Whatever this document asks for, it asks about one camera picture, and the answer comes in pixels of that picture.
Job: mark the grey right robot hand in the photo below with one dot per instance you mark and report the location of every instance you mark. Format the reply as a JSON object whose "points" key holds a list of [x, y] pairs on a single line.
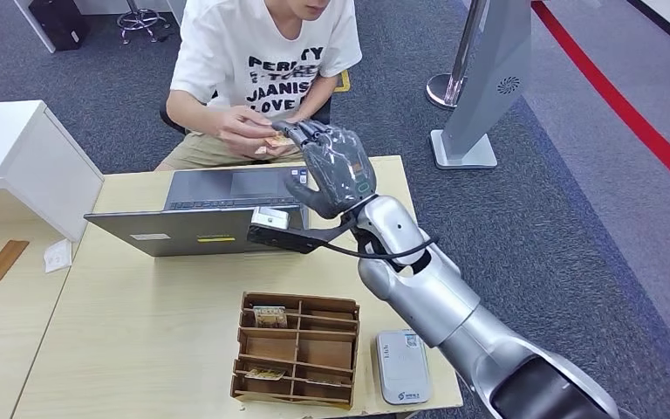
{"points": [[338, 168]]}

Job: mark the chrome stool base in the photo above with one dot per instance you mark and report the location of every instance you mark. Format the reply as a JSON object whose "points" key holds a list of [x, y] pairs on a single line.
{"points": [[138, 20]]}

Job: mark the person's left hand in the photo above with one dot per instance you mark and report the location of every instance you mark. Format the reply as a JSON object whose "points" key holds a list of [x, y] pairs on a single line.
{"points": [[283, 151]]}

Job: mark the person's left forearm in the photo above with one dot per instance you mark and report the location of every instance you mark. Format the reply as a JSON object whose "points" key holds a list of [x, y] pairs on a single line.
{"points": [[320, 95]]}

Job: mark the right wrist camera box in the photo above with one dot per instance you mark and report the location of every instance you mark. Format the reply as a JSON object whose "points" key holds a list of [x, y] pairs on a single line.
{"points": [[270, 218]]}

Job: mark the grey laptop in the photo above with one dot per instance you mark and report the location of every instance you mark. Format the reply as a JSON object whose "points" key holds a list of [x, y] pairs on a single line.
{"points": [[167, 231]]}

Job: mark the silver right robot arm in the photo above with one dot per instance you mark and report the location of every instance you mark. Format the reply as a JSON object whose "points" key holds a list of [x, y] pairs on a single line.
{"points": [[427, 289]]}

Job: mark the chrome stanchion post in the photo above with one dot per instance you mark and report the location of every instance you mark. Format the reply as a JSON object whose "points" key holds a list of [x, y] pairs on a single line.
{"points": [[442, 91]]}

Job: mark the white desk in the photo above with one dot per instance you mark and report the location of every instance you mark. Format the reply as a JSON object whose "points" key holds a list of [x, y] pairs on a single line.
{"points": [[35, 26]]}

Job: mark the black office chair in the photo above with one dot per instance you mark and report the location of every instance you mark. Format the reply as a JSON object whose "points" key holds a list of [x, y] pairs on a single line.
{"points": [[168, 120]]}

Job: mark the wooden card organizer box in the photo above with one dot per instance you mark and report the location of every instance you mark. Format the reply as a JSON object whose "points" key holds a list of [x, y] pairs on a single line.
{"points": [[323, 353]]}

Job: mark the white cabinet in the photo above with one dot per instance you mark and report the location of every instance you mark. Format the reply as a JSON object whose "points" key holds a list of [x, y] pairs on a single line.
{"points": [[23, 151]]}

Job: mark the brown wooden strip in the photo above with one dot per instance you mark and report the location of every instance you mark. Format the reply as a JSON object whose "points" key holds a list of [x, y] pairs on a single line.
{"points": [[5, 261]]}

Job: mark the person's right hand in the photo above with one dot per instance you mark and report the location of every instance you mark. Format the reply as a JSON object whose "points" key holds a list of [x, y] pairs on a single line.
{"points": [[242, 130]]}

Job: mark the person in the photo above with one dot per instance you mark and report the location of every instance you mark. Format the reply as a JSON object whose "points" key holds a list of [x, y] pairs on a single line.
{"points": [[254, 52]]}

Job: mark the grey kiosk stand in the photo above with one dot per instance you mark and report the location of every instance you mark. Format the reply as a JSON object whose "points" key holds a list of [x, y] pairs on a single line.
{"points": [[485, 87]]}

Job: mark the white card reader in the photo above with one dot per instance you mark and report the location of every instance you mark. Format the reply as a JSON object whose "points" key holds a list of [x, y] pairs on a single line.
{"points": [[402, 367]]}

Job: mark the black computer tower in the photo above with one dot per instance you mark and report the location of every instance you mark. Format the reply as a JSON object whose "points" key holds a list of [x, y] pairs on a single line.
{"points": [[60, 22]]}

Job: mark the person's right forearm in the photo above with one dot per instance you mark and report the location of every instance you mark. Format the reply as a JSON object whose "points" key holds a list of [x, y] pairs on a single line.
{"points": [[196, 113]]}

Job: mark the white paper slip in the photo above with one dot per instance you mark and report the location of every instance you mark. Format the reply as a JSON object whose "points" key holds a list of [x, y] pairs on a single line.
{"points": [[58, 256]]}

